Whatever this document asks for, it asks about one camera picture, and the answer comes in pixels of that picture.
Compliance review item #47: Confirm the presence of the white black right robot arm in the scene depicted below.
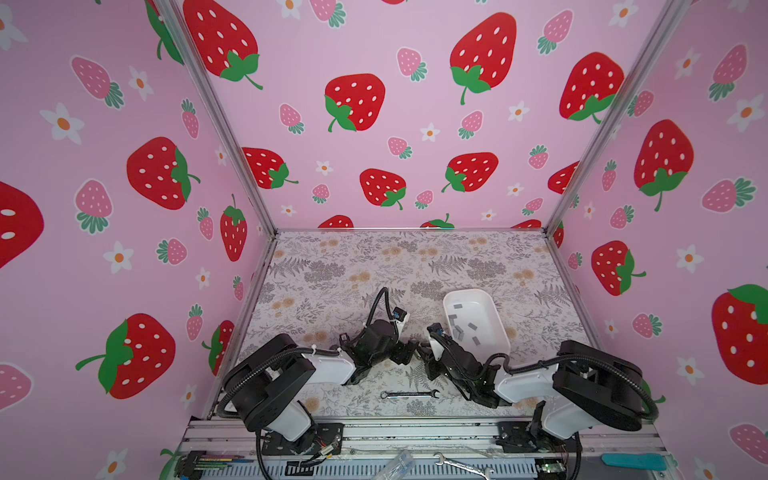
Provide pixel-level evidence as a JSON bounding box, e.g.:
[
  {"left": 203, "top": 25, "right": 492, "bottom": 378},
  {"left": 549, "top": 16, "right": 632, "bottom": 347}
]
[{"left": 417, "top": 323, "right": 659, "bottom": 442}]

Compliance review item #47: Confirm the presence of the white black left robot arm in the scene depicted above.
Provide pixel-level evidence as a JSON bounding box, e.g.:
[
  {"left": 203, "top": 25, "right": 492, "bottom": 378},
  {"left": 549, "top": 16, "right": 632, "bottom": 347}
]
[{"left": 214, "top": 287, "right": 415, "bottom": 450}]

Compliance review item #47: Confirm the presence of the silver combination wrench on table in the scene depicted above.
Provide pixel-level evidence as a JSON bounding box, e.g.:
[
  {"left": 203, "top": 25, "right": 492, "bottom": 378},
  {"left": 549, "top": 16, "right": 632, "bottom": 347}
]
[{"left": 380, "top": 389, "right": 440, "bottom": 400}]

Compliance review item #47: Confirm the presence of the white plastic tray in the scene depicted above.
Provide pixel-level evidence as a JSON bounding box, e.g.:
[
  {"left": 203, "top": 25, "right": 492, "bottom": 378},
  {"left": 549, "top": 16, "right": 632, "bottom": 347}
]
[{"left": 443, "top": 289, "right": 510, "bottom": 362}]

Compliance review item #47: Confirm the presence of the clear plastic bag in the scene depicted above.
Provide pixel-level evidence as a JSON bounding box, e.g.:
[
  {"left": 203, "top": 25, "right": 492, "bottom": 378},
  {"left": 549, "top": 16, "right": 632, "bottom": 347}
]
[{"left": 372, "top": 451, "right": 415, "bottom": 480}]

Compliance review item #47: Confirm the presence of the silver wrench on rail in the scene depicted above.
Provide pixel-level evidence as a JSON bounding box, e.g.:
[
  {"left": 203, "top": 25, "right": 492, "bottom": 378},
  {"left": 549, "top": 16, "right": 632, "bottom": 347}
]
[{"left": 434, "top": 452, "right": 495, "bottom": 480}]

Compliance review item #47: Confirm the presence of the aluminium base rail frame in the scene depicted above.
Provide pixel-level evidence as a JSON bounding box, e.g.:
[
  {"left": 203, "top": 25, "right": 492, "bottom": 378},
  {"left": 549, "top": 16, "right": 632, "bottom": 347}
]
[{"left": 174, "top": 417, "right": 681, "bottom": 479}]

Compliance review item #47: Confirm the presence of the teal tool handle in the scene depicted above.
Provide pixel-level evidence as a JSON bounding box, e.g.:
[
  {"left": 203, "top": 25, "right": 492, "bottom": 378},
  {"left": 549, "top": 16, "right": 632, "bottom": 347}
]
[{"left": 601, "top": 453, "right": 667, "bottom": 472}]

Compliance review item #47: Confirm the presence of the aluminium left rear corner post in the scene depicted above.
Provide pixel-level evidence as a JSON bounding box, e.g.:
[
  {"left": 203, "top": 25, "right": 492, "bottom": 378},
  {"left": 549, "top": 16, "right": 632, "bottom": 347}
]
[{"left": 157, "top": 1, "right": 276, "bottom": 237}]

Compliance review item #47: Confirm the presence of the aluminium corner post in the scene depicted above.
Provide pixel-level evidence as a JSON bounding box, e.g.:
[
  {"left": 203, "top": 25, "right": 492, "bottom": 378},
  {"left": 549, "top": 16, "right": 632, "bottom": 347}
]
[
  {"left": 544, "top": 0, "right": 690, "bottom": 240},
  {"left": 157, "top": 1, "right": 276, "bottom": 237}
]

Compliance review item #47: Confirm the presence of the aluminium right rear corner post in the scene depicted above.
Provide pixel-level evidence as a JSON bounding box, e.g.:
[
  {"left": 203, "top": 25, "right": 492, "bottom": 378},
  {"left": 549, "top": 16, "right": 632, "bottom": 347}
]
[{"left": 544, "top": 0, "right": 690, "bottom": 240}]

